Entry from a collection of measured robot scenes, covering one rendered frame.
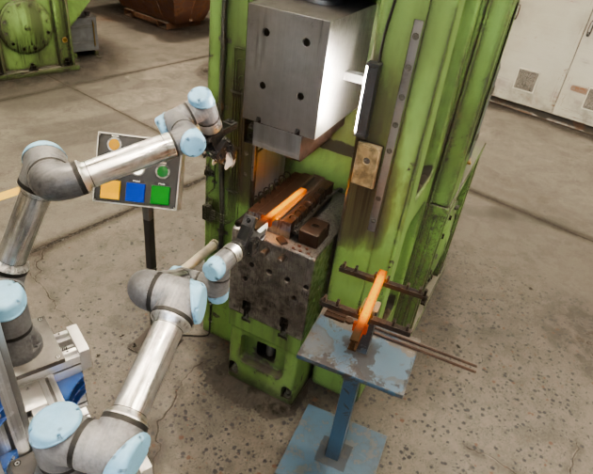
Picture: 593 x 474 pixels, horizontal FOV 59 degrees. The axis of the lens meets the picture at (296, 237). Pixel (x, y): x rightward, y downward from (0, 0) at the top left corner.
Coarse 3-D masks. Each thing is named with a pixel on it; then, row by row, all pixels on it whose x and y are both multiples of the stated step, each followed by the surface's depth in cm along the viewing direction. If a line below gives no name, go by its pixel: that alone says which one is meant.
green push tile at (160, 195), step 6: (156, 186) 211; (162, 186) 212; (156, 192) 212; (162, 192) 212; (168, 192) 212; (156, 198) 212; (162, 198) 212; (168, 198) 212; (162, 204) 212; (168, 204) 213
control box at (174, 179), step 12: (120, 144) 210; (96, 156) 211; (180, 156) 211; (156, 168) 211; (168, 168) 212; (180, 168) 212; (120, 180) 212; (132, 180) 212; (144, 180) 212; (156, 180) 212; (168, 180) 212; (180, 180) 214; (96, 192) 212; (120, 192) 212; (180, 192) 216; (132, 204) 213; (144, 204) 213; (156, 204) 213; (180, 204) 219
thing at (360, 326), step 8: (384, 272) 192; (376, 280) 187; (376, 288) 184; (368, 296) 179; (376, 296) 180; (368, 304) 176; (368, 312) 173; (360, 320) 169; (368, 320) 173; (352, 328) 169; (360, 328) 165; (352, 336) 162; (360, 336) 162; (352, 344) 161
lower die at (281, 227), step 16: (304, 176) 242; (320, 176) 242; (272, 192) 229; (288, 192) 229; (320, 192) 232; (256, 208) 217; (272, 208) 217; (288, 208) 216; (304, 208) 219; (272, 224) 213; (288, 224) 209
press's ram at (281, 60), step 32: (288, 0) 182; (352, 0) 194; (256, 32) 176; (288, 32) 171; (320, 32) 166; (352, 32) 182; (256, 64) 182; (288, 64) 177; (320, 64) 171; (352, 64) 193; (256, 96) 188; (288, 96) 182; (320, 96) 177; (352, 96) 206; (288, 128) 188; (320, 128) 187
